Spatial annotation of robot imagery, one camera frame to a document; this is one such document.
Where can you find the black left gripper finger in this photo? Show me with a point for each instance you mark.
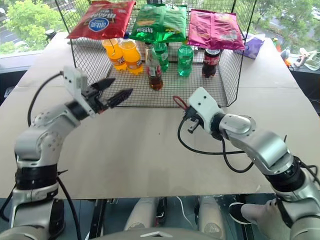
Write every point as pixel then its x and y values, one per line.
pixel 120 97
pixel 103 82

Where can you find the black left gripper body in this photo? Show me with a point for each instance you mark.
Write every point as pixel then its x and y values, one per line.
pixel 93 98

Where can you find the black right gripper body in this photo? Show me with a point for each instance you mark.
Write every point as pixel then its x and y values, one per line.
pixel 195 119

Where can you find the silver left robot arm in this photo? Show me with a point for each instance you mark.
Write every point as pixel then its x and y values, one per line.
pixel 42 140

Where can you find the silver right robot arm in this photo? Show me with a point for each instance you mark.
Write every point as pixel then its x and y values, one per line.
pixel 262 147

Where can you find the orange soda plastic bottle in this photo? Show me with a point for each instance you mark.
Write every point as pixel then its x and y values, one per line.
pixel 132 60
pixel 113 56

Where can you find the glass bottle with amber drink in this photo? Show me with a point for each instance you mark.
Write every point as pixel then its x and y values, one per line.
pixel 155 75

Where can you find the green soda plastic bottle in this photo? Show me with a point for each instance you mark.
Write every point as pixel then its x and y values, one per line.
pixel 163 56
pixel 185 61

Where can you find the dark cola plastic bottle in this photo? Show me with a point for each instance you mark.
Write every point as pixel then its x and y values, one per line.
pixel 211 63

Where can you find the red chip bag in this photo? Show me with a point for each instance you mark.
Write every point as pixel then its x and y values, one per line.
pixel 102 20

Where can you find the green chip bag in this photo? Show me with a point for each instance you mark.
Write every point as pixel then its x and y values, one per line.
pixel 160 23

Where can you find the pink chip bag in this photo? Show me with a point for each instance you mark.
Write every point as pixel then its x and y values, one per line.
pixel 215 30

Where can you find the purple tissue pack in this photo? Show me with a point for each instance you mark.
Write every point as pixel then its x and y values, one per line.
pixel 252 46

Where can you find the beige robot right leg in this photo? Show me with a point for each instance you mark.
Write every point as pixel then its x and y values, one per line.
pixel 211 212

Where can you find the beige robot leg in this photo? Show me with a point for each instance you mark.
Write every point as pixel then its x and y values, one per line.
pixel 211 212
pixel 141 212

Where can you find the black shoe with white sole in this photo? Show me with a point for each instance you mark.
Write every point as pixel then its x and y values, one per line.
pixel 237 212

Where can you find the beige robot left leg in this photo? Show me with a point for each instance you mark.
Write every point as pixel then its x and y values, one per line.
pixel 141 212

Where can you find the blue grey toy figure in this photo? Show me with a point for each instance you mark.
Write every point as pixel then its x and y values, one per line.
pixel 285 53

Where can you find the beige trouser leg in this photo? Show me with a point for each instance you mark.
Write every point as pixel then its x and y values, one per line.
pixel 260 212

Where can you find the grey robot torso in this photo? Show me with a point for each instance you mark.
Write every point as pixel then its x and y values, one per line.
pixel 160 235

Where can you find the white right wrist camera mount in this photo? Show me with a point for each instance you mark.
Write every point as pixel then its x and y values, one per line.
pixel 205 105

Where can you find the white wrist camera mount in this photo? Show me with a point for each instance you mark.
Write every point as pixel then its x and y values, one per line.
pixel 75 77
pixel 205 105

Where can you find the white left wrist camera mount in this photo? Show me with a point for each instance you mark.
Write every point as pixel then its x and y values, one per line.
pixel 75 77

